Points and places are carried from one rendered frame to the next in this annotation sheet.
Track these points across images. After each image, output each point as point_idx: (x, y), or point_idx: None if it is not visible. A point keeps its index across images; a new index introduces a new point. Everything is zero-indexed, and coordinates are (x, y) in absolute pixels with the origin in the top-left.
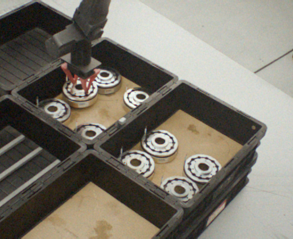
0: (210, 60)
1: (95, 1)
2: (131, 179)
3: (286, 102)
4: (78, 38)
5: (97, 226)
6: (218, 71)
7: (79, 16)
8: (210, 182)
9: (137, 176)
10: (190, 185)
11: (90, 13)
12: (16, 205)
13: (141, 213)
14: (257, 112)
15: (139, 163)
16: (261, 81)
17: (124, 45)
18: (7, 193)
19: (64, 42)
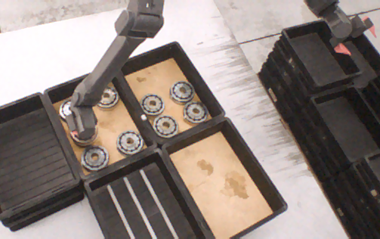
0: (52, 34)
1: (107, 83)
2: (195, 133)
3: (114, 15)
4: (92, 110)
5: (200, 167)
6: (66, 35)
7: (86, 100)
8: (211, 93)
9: (193, 129)
10: (193, 103)
11: (102, 91)
12: (196, 208)
13: (200, 139)
14: (115, 35)
15: (164, 123)
16: (88, 17)
17: (5, 79)
18: (156, 212)
19: (94, 122)
